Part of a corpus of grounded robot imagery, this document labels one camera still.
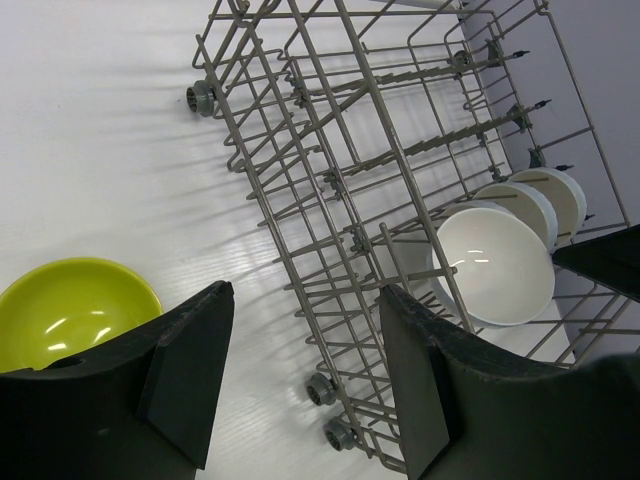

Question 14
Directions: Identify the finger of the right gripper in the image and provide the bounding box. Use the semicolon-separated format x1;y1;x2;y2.
552;227;639;300

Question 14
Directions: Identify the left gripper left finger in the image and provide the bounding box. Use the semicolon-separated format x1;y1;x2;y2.
1;281;235;479

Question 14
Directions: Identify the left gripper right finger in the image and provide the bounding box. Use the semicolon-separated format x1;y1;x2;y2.
380;285;639;479

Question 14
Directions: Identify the white bowl stack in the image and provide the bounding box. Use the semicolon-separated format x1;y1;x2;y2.
436;207;555;328

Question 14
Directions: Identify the green bowl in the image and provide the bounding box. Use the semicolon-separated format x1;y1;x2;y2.
1;257;163;373

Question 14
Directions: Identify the grey wire dish rack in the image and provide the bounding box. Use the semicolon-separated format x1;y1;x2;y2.
186;1;639;479

